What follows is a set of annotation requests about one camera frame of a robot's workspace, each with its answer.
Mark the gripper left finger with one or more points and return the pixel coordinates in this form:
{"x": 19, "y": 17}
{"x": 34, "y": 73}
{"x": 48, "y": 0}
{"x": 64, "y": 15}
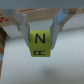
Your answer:
{"x": 24, "y": 26}

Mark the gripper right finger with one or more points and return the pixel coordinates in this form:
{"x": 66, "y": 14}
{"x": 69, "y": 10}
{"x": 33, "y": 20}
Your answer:
{"x": 58, "y": 24}

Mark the yellow block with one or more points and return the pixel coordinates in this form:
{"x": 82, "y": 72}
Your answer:
{"x": 40, "y": 43}

